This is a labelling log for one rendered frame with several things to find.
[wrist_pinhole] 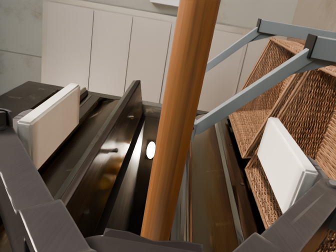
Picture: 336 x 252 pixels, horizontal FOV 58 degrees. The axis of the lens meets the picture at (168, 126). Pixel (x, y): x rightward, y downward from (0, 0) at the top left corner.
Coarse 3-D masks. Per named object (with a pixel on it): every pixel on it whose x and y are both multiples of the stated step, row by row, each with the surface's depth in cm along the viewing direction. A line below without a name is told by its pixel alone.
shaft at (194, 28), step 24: (192, 0) 21; (216, 0) 22; (192, 24) 22; (192, 48) 22; (168, 72) 24; (192, 72) 23; (168, 96) 24; (192, 96) 24; (168, 120) 25; (192, 120) 25; (168, 144) 26; (168, 168) 26; (168, 192) 28; (144, 216) 30; (168, 216) 29
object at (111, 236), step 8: (104, 232) 9; (112, 232) 9; (120, 232) 9; (128, 232) 9; (88, 240) 9; (96, 240) 9; (104, 240) 9; (112, 240) 9; (120, 240) 9; (128, 240) 9; (136, 240) 9; (144, 240) 9; (152, 240) 9; (168, 240) 9; (176, 240) 9; (96, 248) 9; (104, 248) 9; (112, 248) 9; (120, 248) 9; (128, 248) 9; (136, 248) 9; (144, 248) 9; (152, 248) 9; (160, 248) 9; (168, 248) 9; (176, 248) 9; (184, 248) 9; (192, 248) 9; (200, 248) 9
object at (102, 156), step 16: (128, 96) 147; (128, 112) 142; (112, 128) 113; (128, 128) 141; (96, 144) 99; (112, 144) 112; (128, 144) 141; (96, 160) 93; (112, 160) 112; (80, 176) 82; (96, 176) 93; (112, 176) 111; (64, 192) 75; (80, 192) 79; (96, 192) 93; (80, 208) 79; (96, 208) 92; (80, 224) 79; (96, 224) 92
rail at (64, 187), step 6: (132, 84) 168; (126, 90) 157; (120, 102) 139; (114, 108) 132; (108, 120) 119; (102, 126) 113; (102, 132) 109; (96, 138) 104; (90, 144) 100; (90, 150) 96; (84, 156) 92; (78, 162) 89; (78, 168) 86; (72, 174) 83; (66, 180) 80; (66, 186) 77; (60, 192) 75; (54, 198) 73; (60, 198) 73
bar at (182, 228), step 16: (256, 32) 104; (272, 32) 102; (288, 32) 102; (304, 32) 102; (320, 32) 101; (304, 48) 61; (320, 48) 58; (208, 64) 109; (288, 64) 60; (304, 64) 60; (320, 64) 61; (256, 80) 64; (272, 80) 62; (240, 96) 63; (256, 96) 63; (208, 112) 67; (224, 112) 65; (176, 208) 40; (176, 224) 37
